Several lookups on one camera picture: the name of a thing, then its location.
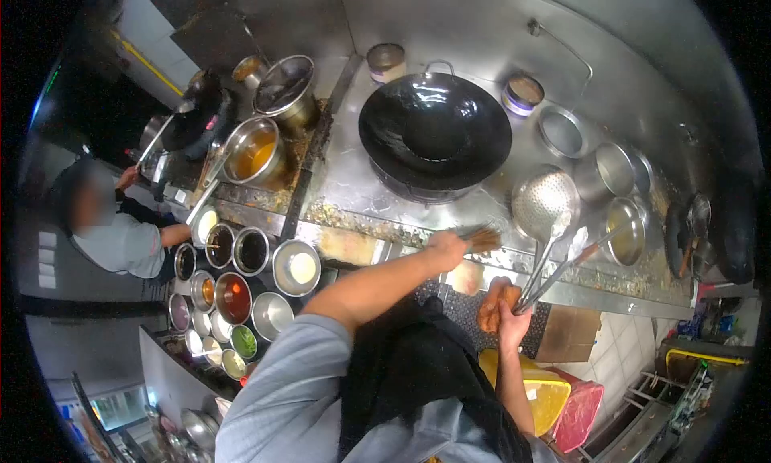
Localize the yellow pipe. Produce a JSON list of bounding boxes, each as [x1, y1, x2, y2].
[[110, 29, 185, 98]]

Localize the round tin with purple label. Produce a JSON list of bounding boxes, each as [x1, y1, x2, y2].
[[366, 43, 408, 84], [501, 73, 546, 117]]

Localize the black wok with handle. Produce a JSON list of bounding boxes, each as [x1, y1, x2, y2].
[[161, 70, 235, 161]]

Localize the small steel cup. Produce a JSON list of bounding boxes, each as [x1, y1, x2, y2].
[[232, 55, 269, 90]]

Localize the steel water tap pipe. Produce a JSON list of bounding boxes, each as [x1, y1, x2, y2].
[[527, 18, 595, 112]]

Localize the person's body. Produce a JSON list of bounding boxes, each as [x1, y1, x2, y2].
[[215, 294, 564, 463]]

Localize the black perforated floor mat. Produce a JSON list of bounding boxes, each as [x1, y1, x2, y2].
[[414, 279, 553, 359]]

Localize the red plastic container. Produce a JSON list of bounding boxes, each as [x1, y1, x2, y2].
[[545, 367, 606, 455]]

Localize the brown cardboard sheet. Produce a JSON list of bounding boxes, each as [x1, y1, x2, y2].
[[534, 304, 603, 364]]

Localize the person's left hand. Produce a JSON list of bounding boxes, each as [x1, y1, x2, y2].
[[424, 230, 471, 272]]

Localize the tall steel stock pot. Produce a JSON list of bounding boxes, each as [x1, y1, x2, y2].
[[252, 55, 320, 133]]

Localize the person's right hand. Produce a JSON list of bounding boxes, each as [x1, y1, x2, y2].
[[498, 299, 535, 354]]

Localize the dark steel ladle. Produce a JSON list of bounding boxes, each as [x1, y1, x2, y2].
[[677, 192, 713, 280]]

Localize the shallow steel basin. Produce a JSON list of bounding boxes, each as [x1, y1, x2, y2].
[[538, 105, 588, 160]]

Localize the person's left fingers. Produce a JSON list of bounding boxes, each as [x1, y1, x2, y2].
[[443, 231, 471, 262]]

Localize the steel ladle with wooden handle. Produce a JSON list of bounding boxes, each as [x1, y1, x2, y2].
[[516, 196, 650, 314]]

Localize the steel cooking range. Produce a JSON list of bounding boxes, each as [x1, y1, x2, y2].
[[137, 41, 726, 320]]

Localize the large black wok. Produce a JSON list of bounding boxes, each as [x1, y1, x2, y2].
[[358, 59, 513, 193]]

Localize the steel pot of orange sauce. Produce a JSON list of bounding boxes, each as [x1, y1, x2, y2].
[[222, 116, 288, 187]]

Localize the yellow plastic container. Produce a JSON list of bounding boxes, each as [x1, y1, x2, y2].
[[478, 349, 572, 439]]

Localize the long-handled steel ladle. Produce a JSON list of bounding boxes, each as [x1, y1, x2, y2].
[[185, 152, 231, 226]]

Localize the black wok with ladle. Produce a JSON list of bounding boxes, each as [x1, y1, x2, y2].
[[663, 179, 757, 286]]

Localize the person's right fingers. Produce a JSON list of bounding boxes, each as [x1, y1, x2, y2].
[[512, 305, 535, 342]]

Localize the group of steel condiment bowls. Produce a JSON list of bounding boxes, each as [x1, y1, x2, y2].
[[168, 205, 324, 383]]

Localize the perforated steel skimmer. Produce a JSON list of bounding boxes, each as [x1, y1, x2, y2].
[[511, 163, 583, 314]]

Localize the stack of steel bowls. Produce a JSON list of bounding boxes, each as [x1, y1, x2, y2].
[[145, 403, 221, 463]]

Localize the bamboo wok brush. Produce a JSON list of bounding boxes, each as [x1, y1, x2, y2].
[[459, 227, 503, 256]]

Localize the orange cloth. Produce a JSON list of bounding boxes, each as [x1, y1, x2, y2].
[[477, 276, 524, 335]]

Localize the empty steel pot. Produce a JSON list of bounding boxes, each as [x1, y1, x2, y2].
[[631, 151, 655, 194], [573, 142, 637, 204]]

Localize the metal trolley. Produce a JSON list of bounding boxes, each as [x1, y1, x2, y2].
[[579, 337, 755, 463]]

